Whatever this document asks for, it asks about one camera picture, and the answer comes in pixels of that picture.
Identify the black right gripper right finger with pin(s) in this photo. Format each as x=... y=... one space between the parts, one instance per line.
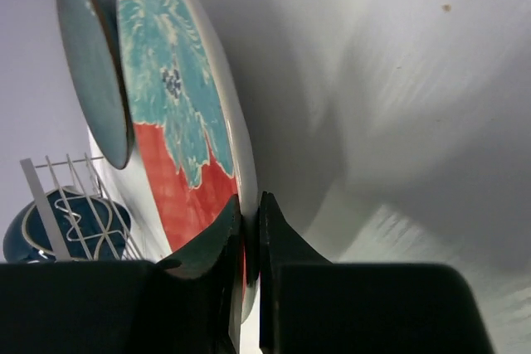
x=312 y=305

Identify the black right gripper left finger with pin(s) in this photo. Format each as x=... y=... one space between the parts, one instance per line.
x=189 y=302

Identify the dark blue leaf-shaped plate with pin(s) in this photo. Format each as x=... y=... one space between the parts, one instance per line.
x=92 y=225

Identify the red plate with turquoise flower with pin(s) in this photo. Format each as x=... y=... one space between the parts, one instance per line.
x=187 y=117

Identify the teal plate with white blossoms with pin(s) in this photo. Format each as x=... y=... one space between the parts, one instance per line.
x=90 y=41

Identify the silver wire dish rack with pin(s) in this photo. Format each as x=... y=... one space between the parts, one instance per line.
x=80 y=175

